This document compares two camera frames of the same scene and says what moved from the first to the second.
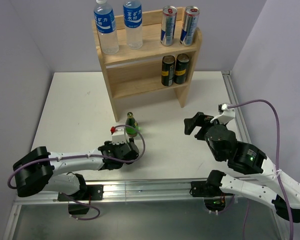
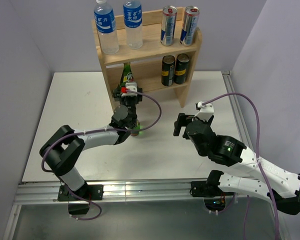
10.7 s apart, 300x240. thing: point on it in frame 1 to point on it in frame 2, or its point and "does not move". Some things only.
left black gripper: (109, 143) to (117, 96)
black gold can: (181, 68) does not move
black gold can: (168, 68) does not move
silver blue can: (169, 18) does not move
